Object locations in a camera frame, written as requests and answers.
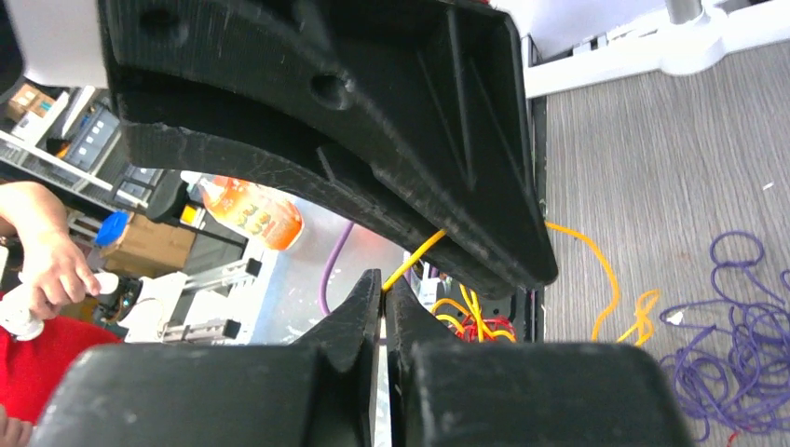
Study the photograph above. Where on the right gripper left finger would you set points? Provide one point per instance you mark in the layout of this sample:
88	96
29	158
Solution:
317	391

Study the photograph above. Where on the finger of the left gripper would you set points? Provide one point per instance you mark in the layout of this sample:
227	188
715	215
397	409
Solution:
406	117

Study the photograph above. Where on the person's hand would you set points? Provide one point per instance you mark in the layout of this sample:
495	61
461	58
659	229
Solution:
54	269

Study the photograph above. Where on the white clothes rack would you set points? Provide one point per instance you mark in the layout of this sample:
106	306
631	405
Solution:
674	49

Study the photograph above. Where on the cardboard box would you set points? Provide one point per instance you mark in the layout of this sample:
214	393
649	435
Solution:
147	249

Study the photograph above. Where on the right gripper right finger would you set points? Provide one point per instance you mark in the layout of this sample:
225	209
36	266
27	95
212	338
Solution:
447	392

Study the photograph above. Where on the orange snack bag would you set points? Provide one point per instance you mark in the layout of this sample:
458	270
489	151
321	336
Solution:
257	212

